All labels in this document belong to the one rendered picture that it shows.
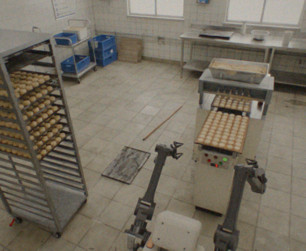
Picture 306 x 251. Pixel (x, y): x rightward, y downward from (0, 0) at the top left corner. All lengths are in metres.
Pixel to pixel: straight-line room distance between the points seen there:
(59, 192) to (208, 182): 1.58
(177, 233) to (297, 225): 2.00
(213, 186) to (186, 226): 1.37
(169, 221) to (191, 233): 0.11
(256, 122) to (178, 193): 1.16
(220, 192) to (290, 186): 1.10
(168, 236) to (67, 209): 1.75
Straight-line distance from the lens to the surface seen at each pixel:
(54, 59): 2.14
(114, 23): 7.05
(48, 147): 2.32
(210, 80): 2.79
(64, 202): 2.96
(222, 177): 2.50
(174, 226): 1.28
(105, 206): 3.01
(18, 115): 1.95
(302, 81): 5.66
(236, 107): 2.92
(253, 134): 3.00
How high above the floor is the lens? 2.29
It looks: 34 degrees down
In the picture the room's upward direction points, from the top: 1 degrees counter-clockwise
